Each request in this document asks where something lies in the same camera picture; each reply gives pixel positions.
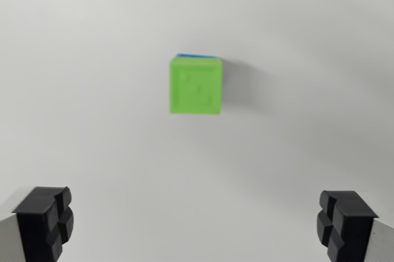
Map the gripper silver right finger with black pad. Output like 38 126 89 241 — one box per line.
316 190 394 262

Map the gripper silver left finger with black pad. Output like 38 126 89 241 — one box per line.
0 186 74 262

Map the blue soft toy cube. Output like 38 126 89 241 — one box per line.
175 53 218 60

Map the green soft toy cube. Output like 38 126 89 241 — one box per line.
169 57 223 116

